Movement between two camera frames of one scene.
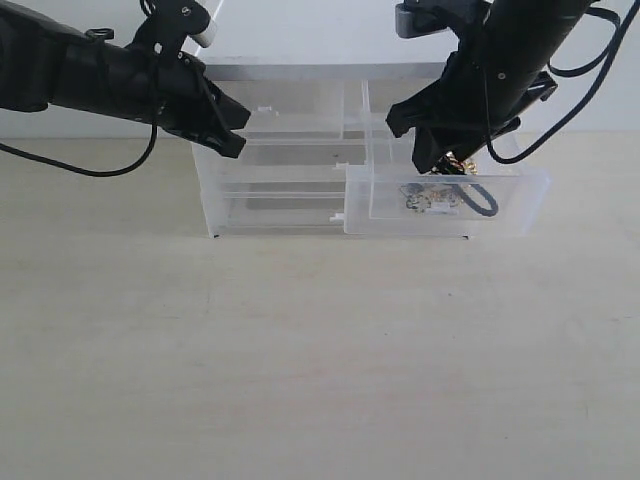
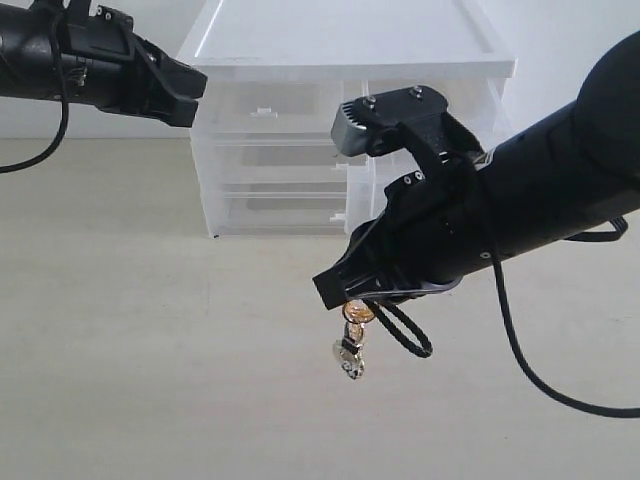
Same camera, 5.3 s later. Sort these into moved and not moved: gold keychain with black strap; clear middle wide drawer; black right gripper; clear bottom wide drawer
Moved: gold keychain with black strap; black right gripper
Not moved: clear bottom wide drawer; clear middle wide drawer
